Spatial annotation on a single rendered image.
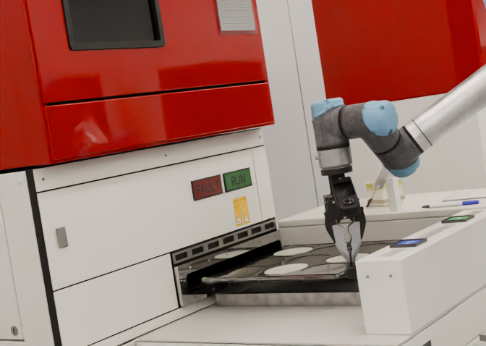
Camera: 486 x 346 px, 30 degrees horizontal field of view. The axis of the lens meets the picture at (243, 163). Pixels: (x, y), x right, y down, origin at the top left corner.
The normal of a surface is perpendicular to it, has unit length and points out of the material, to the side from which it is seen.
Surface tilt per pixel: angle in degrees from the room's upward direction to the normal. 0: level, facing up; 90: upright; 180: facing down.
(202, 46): 90
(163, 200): 90
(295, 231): 90
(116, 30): 90
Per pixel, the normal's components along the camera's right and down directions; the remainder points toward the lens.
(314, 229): -0.57, 0.13
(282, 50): 0.81, -0.10
